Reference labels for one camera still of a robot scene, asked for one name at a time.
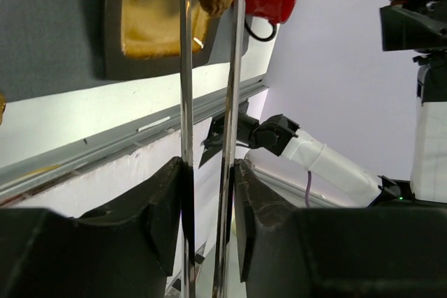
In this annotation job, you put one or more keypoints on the grey striped placemat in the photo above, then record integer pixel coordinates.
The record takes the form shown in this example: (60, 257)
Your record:
(50, 47)

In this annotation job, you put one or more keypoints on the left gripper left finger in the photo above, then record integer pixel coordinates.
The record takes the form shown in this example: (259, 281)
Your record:
(124, 248)

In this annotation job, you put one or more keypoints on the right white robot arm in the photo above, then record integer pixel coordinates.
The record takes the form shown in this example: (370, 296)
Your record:
(418, 25)

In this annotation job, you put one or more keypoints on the silver metal tongs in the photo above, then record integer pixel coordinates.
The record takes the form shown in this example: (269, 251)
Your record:
(188, 126)

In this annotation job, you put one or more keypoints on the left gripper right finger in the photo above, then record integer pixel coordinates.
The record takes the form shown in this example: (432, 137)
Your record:
(287, 251)

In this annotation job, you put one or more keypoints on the square brown ceramic plate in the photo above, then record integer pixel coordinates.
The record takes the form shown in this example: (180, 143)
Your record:
(141, 38)

